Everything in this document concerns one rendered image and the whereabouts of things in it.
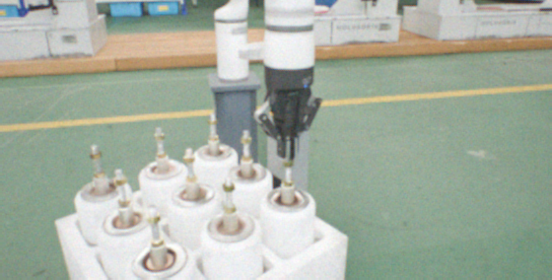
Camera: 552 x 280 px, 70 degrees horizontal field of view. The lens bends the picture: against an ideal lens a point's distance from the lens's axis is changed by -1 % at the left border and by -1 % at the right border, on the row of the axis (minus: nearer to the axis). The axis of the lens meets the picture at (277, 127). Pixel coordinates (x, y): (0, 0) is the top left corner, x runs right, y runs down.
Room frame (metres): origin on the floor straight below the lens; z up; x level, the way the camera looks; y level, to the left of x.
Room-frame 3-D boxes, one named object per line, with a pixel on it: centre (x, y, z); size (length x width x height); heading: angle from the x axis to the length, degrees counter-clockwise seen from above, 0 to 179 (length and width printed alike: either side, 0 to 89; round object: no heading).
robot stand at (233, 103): (1.17, 0.13, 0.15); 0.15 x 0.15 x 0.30; 12
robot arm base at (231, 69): (1.17, 0.13, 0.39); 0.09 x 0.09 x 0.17; 12
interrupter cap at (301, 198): (0.58, -0.02, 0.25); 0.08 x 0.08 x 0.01
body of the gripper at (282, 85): (0.58, -0.02, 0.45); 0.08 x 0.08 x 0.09
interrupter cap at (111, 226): (0.52, 0.24, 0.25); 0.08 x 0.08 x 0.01
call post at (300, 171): (0.84, -0.02, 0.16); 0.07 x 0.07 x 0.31; 40
